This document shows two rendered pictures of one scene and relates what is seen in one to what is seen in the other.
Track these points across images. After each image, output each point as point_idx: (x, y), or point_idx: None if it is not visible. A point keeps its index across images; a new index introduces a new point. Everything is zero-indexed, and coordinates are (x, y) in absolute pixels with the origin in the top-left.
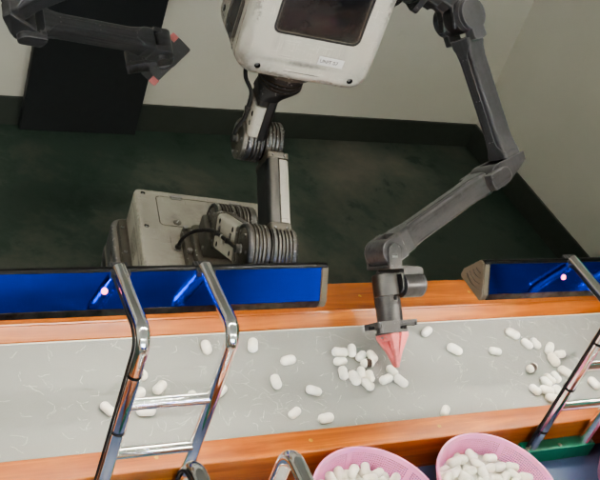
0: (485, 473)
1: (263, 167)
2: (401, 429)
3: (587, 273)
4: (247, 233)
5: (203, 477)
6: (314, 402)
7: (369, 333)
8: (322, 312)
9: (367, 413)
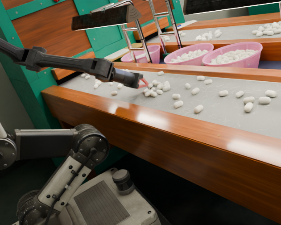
0: (182, 60)
1: (24, 143)
2: (185, 67)
3: (113, 4)
4: (88, 137)
5: None
6: (192, 85)
7: (129, 99)
8: (132, 103)
9: (182, 79)
